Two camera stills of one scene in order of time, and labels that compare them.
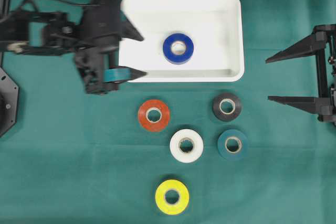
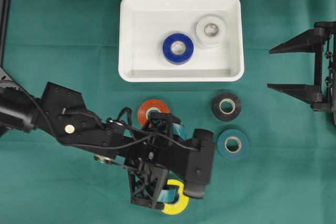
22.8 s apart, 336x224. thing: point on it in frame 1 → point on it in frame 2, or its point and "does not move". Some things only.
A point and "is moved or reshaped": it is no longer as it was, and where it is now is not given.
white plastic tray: (187, 37) does not move
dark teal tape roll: (232, 144) does not move
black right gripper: (322, 42) → (322, 98)
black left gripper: (93, 62) → (157, 147)
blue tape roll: (176, 58) does not move
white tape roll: (183, 156) is moved or reshaped
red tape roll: (150, 105) does not move
